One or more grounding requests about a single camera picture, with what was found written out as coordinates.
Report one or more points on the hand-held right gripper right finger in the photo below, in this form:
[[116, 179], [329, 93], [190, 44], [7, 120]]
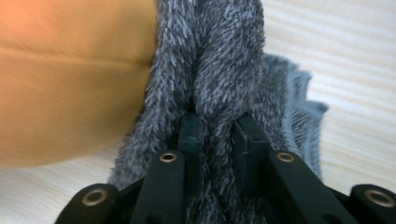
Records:
[[252, 146]]

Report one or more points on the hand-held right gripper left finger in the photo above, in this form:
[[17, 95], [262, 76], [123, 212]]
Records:
[[190, 140]]

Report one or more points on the grey fluffy towel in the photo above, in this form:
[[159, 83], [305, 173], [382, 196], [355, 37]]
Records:
[[214, 62]]

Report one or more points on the orange plush toy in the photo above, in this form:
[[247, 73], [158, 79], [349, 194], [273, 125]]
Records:
[[62, 87]]

